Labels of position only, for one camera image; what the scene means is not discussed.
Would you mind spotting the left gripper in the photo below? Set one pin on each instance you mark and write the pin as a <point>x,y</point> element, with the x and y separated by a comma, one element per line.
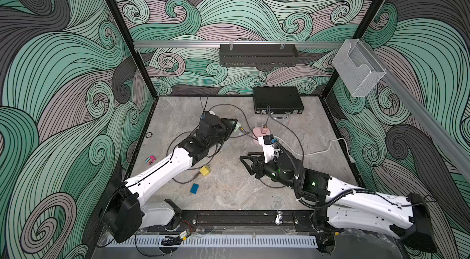
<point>226,129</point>

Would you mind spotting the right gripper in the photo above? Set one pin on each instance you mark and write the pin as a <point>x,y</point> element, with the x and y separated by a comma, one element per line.
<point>260,159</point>

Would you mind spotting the green charger cube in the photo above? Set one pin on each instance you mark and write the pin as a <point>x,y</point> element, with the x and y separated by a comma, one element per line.
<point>238,127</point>

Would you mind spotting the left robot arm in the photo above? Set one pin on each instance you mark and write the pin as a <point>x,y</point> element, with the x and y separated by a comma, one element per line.
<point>123,206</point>

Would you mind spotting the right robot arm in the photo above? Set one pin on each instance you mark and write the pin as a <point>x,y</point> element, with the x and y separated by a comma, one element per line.
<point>337,204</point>

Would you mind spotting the pink power strip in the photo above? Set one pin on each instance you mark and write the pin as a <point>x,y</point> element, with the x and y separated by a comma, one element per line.
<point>260,132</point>

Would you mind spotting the yellow charger cube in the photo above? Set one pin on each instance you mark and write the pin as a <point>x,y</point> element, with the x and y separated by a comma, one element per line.
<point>205,170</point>

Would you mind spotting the teal small block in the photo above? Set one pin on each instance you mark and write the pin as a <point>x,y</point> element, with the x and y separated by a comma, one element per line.
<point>194,188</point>

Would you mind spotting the black briefcase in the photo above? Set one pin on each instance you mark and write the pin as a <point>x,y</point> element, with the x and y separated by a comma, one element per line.
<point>277,101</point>

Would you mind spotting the pink multicolour small device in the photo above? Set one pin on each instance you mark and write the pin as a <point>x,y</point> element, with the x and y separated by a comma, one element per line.
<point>150,160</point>

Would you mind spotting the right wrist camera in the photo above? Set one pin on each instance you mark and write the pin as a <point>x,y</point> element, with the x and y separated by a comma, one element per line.
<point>268,145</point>

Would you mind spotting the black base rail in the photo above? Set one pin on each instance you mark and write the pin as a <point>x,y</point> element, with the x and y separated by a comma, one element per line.
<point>208,220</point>

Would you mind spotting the white slotted cable duct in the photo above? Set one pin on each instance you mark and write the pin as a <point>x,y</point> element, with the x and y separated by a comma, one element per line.
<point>226,241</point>

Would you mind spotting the black wall shelf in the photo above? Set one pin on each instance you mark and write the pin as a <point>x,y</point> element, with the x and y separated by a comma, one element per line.
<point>262,56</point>

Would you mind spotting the clear acrylic wall holder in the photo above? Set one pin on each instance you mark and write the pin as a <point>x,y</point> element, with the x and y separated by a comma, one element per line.
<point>358,67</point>

